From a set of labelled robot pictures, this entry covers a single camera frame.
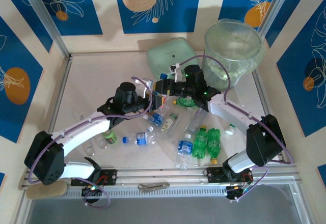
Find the clear bottle blue cap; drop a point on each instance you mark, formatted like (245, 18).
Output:
(163, 76)

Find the long clear plastic bottle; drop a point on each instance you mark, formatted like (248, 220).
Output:
(194, 122)

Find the blue label bottle white cap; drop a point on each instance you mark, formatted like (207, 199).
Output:
(156, 119)
(184, 146)

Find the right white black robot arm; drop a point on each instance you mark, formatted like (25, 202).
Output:
(221, 108)

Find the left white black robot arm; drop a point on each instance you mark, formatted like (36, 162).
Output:
(81, 129)

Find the round mesh waste bin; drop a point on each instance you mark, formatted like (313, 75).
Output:
(221, 82)

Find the green white label bottle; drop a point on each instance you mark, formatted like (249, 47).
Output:
(167, 124)

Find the mint green zip pouch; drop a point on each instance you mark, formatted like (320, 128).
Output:
(168, 53)

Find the green label bottle dark cap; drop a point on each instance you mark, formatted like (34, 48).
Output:
(110, 138)

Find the white mesh basket with liner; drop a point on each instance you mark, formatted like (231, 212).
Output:
(234, 38)

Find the silver metal tool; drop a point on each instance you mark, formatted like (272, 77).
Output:
(152, 185)

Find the black controller board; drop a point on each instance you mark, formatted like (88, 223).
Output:
(234, 193)
(87, 191)

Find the grey metal panel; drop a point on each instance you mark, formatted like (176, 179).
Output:
(165, 211)

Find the aluminium table side rail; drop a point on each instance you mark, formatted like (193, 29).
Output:
(63, 81)
(262, 94)

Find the long aluminium base rail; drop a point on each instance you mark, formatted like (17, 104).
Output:
(163, 177)

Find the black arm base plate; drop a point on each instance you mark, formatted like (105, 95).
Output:
(109, 177)
(214, 174)

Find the aluminium frame post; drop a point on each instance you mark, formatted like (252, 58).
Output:
(43, 17)
(275, 7)

